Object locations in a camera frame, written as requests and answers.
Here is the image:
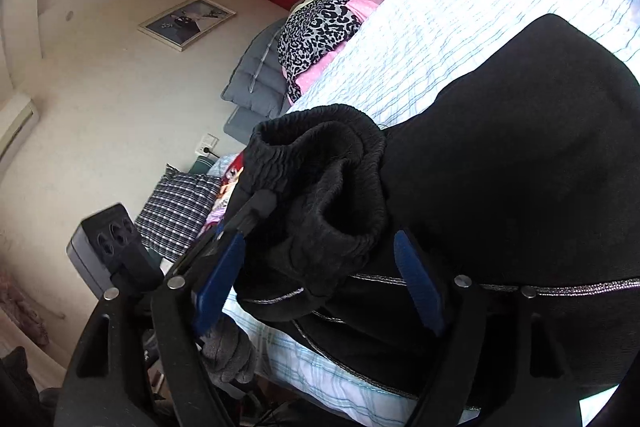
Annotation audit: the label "red patterned pillow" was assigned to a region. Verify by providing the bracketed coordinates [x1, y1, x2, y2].
[200, 152, 251, 233]

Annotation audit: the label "checked pillow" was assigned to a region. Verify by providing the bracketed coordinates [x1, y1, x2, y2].
[134, 172, 223, 258]

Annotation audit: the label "wall socket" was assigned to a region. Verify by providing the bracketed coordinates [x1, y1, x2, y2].
[194, 133, 221, 158]

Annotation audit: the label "grey padded headboard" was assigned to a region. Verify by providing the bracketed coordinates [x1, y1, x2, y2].
[221, 18, 293, 145]

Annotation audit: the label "leopard print cloth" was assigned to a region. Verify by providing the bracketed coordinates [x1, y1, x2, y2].
[277, 0, 363, 104]

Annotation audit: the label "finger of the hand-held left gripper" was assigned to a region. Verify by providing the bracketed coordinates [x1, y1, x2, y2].
[180, 189, 278, 278]

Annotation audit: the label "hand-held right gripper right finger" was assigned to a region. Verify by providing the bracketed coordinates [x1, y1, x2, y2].
[394, 229, 583, 427]

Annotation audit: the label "person's left hand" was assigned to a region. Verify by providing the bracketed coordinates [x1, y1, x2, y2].
[200, 317, 258, 385]

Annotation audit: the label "bed with white checked sheet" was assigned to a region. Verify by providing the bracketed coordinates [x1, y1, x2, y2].
[220, 0, 640, 425]

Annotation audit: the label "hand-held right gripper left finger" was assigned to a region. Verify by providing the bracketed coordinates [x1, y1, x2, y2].
[52, 231, 248, 427]

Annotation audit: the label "framed photo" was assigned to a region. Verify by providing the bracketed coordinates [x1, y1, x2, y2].
[137, 0, 237, 52]

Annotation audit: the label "black pants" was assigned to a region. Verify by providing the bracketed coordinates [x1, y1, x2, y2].
[227, 13, 640, 408]

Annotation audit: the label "pink blanket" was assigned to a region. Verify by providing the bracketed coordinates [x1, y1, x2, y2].
[285, 0, 393, 102]

